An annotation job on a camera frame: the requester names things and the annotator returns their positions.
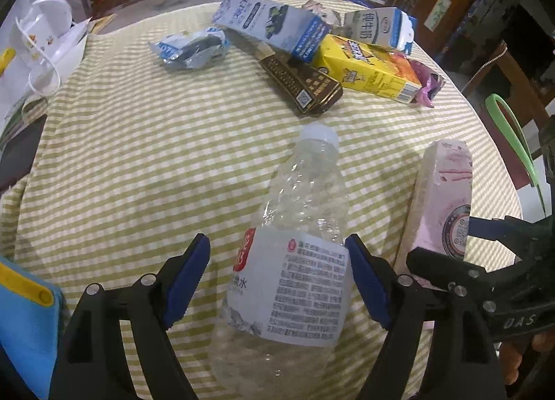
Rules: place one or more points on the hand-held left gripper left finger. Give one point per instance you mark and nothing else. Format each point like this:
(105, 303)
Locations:
(186, 283)

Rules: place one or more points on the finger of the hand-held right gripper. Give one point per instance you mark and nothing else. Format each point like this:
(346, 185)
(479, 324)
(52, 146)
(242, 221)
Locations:
(485, 228)
(438, 263)

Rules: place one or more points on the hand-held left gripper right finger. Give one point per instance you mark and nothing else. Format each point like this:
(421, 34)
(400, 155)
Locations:
(368, 283)

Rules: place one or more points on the pink carton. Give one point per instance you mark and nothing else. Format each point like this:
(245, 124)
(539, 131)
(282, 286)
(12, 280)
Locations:
(438, 192)

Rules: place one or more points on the red bin with green rim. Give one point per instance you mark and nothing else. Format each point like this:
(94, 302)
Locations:
(516, 135)

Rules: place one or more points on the clear plastic water bottle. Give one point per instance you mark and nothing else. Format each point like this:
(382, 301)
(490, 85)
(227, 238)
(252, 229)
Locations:
(299, 192)

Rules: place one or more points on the pink foil wrapper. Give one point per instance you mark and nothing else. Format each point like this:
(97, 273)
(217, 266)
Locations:
(427, 79)

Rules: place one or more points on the small white milk carton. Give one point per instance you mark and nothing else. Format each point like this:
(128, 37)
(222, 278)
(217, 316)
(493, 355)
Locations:
(373, 25)

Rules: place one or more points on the large blue white milk carton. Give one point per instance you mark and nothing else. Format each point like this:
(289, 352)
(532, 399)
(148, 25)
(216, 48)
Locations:
(269, 20)

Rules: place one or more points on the person's right hand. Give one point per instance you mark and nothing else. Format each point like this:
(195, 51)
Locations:
(511, 361)

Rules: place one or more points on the carved wooden chair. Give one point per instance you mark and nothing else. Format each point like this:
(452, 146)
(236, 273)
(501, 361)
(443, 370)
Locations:
(516, 74)

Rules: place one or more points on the blue case with yellow strip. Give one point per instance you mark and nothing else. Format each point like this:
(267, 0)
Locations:
(21, 322)

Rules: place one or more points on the yellow carton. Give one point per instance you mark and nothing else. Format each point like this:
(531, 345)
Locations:
(368, 66)

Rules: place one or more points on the brown box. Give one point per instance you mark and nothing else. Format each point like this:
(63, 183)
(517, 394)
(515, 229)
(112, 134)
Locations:
(299, 83)

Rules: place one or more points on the crumpled blue white wrapper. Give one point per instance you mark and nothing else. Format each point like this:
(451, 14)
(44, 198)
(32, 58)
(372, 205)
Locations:
(190, 46)

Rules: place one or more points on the small yellow plastic piece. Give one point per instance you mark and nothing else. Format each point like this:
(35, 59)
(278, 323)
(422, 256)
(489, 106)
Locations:
(6, 59)

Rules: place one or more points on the clear plastic cup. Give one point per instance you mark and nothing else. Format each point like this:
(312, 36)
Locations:
(43, 22)

